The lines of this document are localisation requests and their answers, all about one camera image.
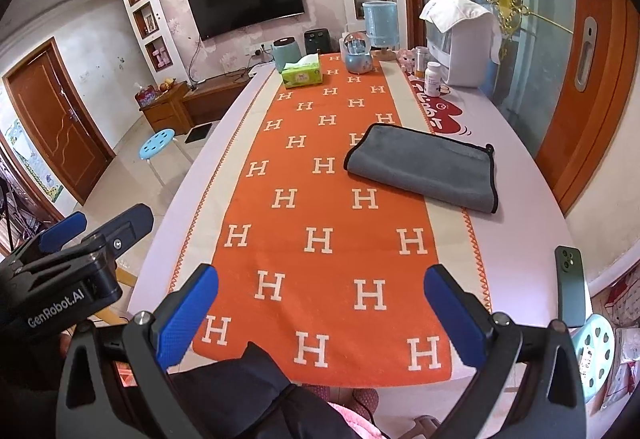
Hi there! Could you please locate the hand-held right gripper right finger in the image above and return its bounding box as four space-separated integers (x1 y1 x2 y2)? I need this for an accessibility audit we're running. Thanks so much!
423 263 587 439

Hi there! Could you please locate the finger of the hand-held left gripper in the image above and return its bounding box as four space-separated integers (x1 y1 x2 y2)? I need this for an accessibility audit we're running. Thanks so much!
80 203 155 266
0 211 89 270

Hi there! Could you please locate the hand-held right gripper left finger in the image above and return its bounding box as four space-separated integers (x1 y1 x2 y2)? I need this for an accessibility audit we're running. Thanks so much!
56 263 221 439

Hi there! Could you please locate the grey towel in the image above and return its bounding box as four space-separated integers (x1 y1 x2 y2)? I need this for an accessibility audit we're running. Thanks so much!
344 123 500 214

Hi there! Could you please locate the wooden chair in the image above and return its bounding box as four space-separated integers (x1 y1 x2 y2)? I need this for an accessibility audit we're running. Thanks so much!
89 268 139 326

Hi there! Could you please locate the blue round stool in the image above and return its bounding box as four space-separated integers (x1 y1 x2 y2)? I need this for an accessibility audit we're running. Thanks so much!
138 128 194 186

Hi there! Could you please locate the dark cloth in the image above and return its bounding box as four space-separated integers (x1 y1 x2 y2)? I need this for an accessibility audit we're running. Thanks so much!
169 341 362 439

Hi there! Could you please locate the brown wooden door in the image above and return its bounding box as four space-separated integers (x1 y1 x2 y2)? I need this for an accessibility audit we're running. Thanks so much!
2 38 116 206

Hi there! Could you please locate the black floor mat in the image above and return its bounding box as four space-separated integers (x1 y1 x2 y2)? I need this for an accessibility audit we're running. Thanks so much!
183 123 214 146

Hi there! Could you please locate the green smartphone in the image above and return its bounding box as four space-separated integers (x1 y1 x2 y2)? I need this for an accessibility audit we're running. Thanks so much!
554 245 588 328

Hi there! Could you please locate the small wooden cabinet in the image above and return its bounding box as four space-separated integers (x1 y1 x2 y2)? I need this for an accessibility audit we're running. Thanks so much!
138 83 195 136

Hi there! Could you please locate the white printed table cover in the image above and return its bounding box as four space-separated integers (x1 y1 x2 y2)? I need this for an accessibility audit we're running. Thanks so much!
126 50 592 402

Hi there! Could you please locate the light green perforated stool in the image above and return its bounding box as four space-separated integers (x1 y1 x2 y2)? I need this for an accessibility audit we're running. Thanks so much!
571 313 616 396

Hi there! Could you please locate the pink cloth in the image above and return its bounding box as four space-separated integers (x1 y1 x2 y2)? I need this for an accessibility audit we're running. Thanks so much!
299 383 383 439

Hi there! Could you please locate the low wooden tv bench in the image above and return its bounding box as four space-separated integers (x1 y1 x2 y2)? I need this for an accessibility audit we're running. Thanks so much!
184 72 258 126

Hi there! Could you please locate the pile of white packets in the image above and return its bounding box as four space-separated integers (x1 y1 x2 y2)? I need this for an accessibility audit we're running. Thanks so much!
599 276 640 412

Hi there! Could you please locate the orange printed blanket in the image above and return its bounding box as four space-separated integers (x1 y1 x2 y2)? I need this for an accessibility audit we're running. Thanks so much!
167 51 493 390

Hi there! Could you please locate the green tissue box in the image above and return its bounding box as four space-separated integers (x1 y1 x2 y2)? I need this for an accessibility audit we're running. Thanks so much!
280 54 325 88

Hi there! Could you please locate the teal round canister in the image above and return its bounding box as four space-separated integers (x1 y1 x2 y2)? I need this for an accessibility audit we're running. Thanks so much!
271 37 301 72

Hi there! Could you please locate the white medicine bottle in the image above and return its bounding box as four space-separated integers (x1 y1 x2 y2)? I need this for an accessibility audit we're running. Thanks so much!
424 61 444 96

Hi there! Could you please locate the glass jar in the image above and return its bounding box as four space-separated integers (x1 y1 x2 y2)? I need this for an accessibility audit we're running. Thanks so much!
413 46 431 80

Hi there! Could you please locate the black air fryer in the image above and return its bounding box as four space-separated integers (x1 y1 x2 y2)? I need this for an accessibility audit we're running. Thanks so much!
303 29 329 56

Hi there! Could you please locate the white water dispenser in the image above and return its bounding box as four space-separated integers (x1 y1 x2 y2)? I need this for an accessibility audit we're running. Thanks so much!
425 11 493 88

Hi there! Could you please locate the white cloth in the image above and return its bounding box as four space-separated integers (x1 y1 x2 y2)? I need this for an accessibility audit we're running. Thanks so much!
418 0 504 66

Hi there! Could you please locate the blue water jug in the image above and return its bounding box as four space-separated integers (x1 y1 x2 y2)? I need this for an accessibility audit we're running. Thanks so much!
361 1 400 49

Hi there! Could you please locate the wall height chart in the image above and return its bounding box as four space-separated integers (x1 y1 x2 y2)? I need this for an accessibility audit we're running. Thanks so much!
4 118 64 203

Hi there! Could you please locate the silver door handle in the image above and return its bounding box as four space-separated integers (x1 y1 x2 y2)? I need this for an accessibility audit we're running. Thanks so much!
573 17 599 92

